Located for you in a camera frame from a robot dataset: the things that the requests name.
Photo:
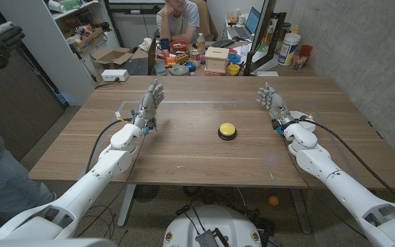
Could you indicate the white shelf unit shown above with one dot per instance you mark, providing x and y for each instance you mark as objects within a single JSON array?
[{"x": 46, "y": 51}]

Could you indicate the orange ball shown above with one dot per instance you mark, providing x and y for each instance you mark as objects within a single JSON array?
[{"x": 273, "y": 200}]

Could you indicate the light wooden box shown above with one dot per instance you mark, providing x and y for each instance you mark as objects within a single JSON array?
[{"x": 216, "y": 60}]

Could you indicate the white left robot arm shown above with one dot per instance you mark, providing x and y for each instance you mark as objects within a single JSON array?
[{"x": 115, "y": 161}]

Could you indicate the red labelled tin can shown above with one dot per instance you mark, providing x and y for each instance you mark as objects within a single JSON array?
[{"x": 195, "y": 56}]

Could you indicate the teal sponge block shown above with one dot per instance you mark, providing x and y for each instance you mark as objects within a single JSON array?
[{"x": 159, "y": 69}]

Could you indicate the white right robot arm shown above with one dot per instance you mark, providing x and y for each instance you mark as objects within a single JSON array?
[{"x": 321, "y": 164}]

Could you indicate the white canister with blue label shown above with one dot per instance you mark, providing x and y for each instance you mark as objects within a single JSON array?
[{"x": 288, "y": 49}]

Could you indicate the black laptop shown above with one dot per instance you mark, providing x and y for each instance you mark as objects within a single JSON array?
[{"x": 137, "y": 67}]

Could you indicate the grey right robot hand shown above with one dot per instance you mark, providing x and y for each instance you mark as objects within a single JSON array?
[{"x": 276, "y": 104}]

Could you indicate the black round mesh object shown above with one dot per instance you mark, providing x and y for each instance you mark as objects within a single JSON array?
[{"x": 146, "y": 193}]

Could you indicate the red cup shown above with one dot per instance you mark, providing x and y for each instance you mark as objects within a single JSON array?
[{"x": 306, "y": 50}]

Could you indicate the clear glass with items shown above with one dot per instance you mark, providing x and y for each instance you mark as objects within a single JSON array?
[{"x": 299, "y": 61}]

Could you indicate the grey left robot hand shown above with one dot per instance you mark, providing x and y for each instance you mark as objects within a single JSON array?
[{"x": 147, "y": 106}]

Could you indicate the clear plastic bottle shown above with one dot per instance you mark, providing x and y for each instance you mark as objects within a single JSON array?
[{"x": 201, "y": 43}]

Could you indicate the silver laptop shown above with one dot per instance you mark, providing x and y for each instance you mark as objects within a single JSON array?
[{"x": 252, "y": 20}]

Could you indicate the white power strip box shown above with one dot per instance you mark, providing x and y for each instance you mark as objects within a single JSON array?
[{"x": 114, "y": 74}]

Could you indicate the seated person in grey t-shirt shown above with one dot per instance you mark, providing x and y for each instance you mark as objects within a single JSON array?
[{"x": 180, "y": 20}]

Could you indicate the open cardboard box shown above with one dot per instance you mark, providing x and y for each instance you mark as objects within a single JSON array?
[{"x": 110, "y": 55}]

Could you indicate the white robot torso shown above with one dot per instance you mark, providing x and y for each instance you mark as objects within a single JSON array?
[{"x": 214, "y": 223}]

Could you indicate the red bowl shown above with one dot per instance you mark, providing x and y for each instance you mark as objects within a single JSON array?
[{"x": 179, "y": 45}]

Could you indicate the yellow cup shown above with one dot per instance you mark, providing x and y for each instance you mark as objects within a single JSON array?
[{"x": 233, "y": 69}]

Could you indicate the black keyboard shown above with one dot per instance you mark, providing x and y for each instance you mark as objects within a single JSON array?
[{"x": 222, "y": 43}]

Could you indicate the purple cup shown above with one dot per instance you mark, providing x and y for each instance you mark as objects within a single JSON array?
[{"x": 203, "y": 59}]

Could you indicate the brown toy brick block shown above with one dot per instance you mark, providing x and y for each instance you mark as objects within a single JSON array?
[{"x": 181, "y": 58}]

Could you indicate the yellow button with black base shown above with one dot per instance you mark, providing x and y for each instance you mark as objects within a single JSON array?
[{"x": 227, "y": 129}]

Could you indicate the grey metal table leg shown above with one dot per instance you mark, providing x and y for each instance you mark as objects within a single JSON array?
[
  {"x": 126, "y": 206},
  {"x": 300, "y": 211}
]

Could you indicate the brown chair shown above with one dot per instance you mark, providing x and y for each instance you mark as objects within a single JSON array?
[{"x": 206, "y": 17}]

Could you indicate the stacked blue bowls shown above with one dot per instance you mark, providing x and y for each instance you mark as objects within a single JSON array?
[{"x": 233, "y": 56}]

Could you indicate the dark blue mug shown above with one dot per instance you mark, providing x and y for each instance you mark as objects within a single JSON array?
[{"x": 164, "y": 44}]

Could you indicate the black computer monitor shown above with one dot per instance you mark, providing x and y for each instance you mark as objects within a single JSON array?
[{"x": 262, "y": 27}]

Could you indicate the cardboard box with clutter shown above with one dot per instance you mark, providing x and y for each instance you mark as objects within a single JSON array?
[{"x": 91, "y": 39}]

